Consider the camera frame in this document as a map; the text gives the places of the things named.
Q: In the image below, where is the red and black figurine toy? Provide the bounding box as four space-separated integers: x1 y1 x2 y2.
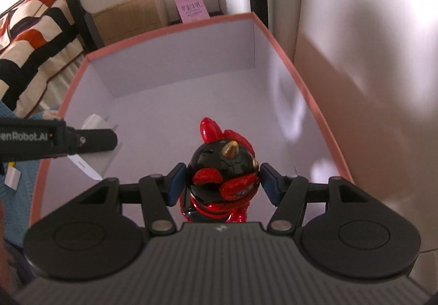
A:
178 116 261 223

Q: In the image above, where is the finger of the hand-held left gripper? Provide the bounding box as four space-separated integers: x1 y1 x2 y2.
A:
65 126 119 156

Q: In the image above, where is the small white tag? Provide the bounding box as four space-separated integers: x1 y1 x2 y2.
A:
4 161 22 190

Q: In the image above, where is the orange box with white interior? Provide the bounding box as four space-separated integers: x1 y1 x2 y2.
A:
29 11 355 227

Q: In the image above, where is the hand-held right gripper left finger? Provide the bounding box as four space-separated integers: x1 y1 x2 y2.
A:
78 163 188 236

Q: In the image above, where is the striped bed cover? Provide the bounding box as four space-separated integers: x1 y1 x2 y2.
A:
0 0 86 119

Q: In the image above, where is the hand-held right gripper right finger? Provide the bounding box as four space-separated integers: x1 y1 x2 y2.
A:
260 163 370 234

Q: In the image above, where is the brown cardboard box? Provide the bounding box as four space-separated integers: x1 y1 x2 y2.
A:
91 0 169 47

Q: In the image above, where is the pink paper bag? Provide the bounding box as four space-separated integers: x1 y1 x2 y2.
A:
174 0 210 23

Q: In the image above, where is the white charger plug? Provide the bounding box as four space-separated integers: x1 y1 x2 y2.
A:
67 114 120 181

